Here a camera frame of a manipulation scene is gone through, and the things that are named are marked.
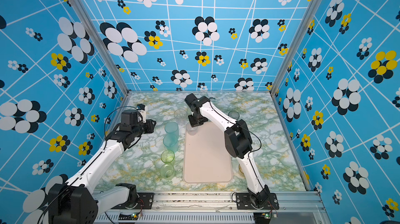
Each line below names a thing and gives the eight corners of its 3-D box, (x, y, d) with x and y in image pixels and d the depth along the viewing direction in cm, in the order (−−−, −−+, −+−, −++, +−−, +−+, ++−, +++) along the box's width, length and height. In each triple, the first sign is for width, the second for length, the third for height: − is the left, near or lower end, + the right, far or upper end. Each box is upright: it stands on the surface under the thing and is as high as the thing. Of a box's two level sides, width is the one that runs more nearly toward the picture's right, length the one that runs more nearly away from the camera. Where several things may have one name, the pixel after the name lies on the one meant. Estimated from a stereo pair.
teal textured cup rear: (167, 140, 96) (163, 131, 88) (168, 130, 101) (165, 121, 92) (179, 140, 96) (176, 131, 88) (180, 130, 101) (178, 121, 92)
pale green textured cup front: (162, 179, 82) (158, 175, 76) (164, 168, 86) (160, 163, 79) (174, 179, 82) (172, 175, 76) (175, 168, 86) (173, 163, 79)
